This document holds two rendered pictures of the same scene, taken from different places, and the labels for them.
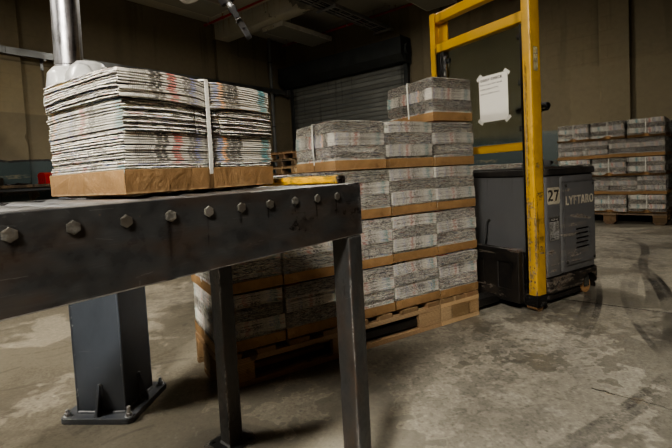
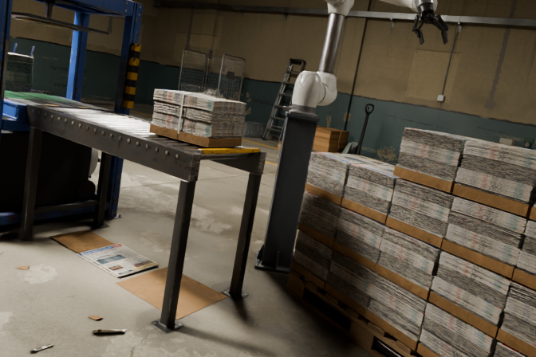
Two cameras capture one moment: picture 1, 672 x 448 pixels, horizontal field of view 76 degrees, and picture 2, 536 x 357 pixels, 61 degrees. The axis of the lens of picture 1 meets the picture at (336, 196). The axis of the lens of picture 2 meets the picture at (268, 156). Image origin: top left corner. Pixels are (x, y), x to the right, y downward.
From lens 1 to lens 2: 2.26 m
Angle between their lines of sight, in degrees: 83
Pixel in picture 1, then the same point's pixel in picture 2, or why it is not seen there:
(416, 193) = (484, 241)
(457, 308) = not seen: outside the picture
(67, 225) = (102, 131)
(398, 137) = (477, 162)
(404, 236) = (451, 281)
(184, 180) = (167, 133)
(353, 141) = (420, 153)
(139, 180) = (153, 128)
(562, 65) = not seen: outside the picture
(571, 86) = not seen: outside the picture
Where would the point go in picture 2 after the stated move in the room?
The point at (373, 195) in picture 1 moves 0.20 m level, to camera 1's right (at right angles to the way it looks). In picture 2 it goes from (426, 216) to (448, 231)
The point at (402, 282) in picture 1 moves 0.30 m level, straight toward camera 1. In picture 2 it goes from (431, 328) to (358, 315)
